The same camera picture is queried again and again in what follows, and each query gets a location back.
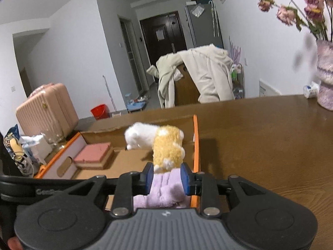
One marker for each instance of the blue pet bowl stand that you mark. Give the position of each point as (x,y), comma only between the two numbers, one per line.
(135,105)

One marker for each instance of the cream jacket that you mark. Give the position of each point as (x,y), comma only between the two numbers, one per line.
(208,73)

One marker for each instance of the paper sheet on door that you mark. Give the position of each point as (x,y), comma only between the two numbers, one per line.
(160,35)

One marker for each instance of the person's left hand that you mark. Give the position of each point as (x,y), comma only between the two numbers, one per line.
(14,243)

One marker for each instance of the purple flower wall sticker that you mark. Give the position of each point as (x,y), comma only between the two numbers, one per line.
(234,49)

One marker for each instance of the white mop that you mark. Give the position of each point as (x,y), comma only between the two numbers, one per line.
(110,96)

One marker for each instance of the dark entrance door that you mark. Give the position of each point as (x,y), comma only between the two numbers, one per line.
(162,36)

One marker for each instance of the blue patterned bag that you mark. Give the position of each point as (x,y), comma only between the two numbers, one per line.
(13,145)

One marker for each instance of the grey refrigerator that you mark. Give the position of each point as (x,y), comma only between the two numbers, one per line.
(204,28)

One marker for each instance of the yellow plush toy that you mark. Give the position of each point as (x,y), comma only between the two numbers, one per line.
(167,148)

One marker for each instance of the clear glass jar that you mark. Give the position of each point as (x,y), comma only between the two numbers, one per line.
(54,138)

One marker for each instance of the hanging white umbrella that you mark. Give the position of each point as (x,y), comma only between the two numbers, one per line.
(214,18)

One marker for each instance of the orange cardboard box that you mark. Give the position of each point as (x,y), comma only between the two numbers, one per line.
(130,161)

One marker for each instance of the pink textured vase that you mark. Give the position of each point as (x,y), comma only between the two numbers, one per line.
(325,78)

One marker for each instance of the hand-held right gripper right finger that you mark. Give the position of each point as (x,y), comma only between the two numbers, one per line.
(184,179)

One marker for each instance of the metal storage cart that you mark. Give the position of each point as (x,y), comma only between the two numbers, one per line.
(238,83)

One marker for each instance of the lavender plush toy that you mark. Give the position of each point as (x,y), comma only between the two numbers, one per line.
(164,190)

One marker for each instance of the white boxed appliance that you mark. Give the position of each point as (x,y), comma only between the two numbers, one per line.
(39,148)

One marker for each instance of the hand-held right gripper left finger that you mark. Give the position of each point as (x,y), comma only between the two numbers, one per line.
(148,178)

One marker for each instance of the small tissue packet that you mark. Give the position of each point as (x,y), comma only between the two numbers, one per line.
(311,89)

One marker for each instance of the red bucket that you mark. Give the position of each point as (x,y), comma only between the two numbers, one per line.
(99,112)

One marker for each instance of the pink sponge block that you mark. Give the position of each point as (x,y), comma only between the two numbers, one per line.
(92,152)

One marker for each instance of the clear plastic bag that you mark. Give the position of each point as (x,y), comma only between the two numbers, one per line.
(197,11)

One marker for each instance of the white wall heater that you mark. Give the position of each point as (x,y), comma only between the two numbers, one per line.
(268,88)

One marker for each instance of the pink suitcase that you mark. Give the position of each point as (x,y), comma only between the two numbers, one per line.
(46,109)

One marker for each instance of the dried pink flowers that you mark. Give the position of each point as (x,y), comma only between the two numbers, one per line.
(288,14)

